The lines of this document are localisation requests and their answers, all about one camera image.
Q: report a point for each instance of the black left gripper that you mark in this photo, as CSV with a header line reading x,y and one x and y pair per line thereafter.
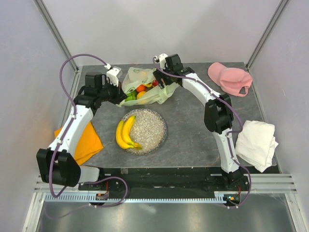
x,y
119,96

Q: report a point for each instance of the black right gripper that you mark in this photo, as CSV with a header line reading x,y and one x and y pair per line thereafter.
x,y
157,75

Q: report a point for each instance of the translucent green plastic bag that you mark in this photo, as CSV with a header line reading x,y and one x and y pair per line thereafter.
x,y
139,76

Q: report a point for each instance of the yellow fake banana bunch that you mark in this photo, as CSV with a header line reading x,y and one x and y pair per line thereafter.
x,y
122,134

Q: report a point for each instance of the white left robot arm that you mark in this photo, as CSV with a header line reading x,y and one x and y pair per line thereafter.
x,y
56,163

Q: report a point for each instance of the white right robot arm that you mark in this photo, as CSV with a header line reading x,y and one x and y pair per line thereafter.
x,y
218,114

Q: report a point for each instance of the green fake apple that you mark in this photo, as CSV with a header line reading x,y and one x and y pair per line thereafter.
x,y
130,97

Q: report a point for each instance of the yellow fake bell pepper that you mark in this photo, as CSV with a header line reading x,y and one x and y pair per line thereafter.
x,y
149,85

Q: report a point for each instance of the yellow fake lemon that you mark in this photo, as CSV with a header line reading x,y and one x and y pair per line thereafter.
x,y
142,100

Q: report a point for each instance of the orange fake orange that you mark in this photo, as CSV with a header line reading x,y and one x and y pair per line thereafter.
x,y
141,88

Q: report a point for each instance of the speckled glass plate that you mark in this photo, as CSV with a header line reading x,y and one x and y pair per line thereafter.
x,y
149,130

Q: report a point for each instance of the orange cloth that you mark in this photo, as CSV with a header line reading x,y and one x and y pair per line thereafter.
x,y
88,145

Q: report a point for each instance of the pink baseball cap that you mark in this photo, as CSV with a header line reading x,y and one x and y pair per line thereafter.
x,y
233,81

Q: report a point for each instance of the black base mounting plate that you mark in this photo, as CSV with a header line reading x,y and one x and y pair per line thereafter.
x,y
183,182

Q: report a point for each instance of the white folded towel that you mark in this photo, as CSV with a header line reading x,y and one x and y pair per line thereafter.
x,y
256,144

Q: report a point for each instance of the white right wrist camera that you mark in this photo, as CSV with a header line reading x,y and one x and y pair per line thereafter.
x,y
160,61

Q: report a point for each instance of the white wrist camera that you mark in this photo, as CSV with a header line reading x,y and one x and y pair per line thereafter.
x,y
112,74
160,61

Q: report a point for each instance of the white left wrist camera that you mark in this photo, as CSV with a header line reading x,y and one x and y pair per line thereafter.
x,y
112,74

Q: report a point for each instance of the grey slotted cable duct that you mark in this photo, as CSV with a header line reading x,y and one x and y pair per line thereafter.
x,y
95,198

